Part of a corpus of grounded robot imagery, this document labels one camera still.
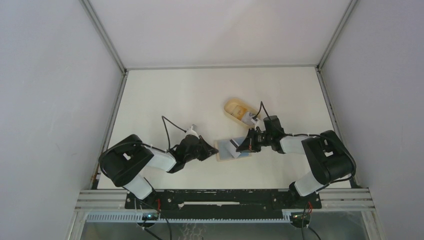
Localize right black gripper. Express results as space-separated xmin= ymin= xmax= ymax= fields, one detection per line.
xmin=237 ymin=127 xmax=273 ymax=152

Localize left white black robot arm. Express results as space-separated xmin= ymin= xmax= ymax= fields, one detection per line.
xmin=98 ymin=134 xmax=219 ymax=209

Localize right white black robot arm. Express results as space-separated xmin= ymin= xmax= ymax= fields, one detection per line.
xmin=235 ymin=115 xmax=357 ymax=208

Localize beige oval plastic tray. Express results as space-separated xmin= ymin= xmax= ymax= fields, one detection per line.
xmin=223 ymin=98 xmax=262 ymax=129

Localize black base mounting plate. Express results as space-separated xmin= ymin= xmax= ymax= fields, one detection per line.
xmin=124 ymin=189 xmax=322 ymax=221

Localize left green circuit board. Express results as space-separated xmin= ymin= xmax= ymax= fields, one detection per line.
xmin=141 ymin=213 xmax=160 ymax=221

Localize right circuit board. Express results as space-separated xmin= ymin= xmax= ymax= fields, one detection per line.
xmin=290 ymin=214 xmax=311 ymax=222

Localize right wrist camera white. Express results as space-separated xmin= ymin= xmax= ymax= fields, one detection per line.
xmin=251 ymin=117 xmax=265 ymax=131

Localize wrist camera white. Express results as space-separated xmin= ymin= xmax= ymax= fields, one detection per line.
xmin=251 ymin=117 xmax=265 ymax=131
xmin=185 ymin=124 xmax=199 ymax=138

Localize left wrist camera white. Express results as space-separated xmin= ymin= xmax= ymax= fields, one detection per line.
xmin=185 ymin=124 xmax=199 ymax=138

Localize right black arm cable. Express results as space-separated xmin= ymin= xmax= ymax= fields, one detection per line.
xmin=252 ymin=100 xmax=357 ymax=240

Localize white slotted cable duct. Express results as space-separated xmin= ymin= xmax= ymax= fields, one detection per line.
xmin=86 ymin=211 xmax=293 ymax=224

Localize aluminium front frame rail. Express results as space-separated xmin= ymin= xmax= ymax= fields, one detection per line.
xmin=74 ymin=188 xmax=376 ymax=212

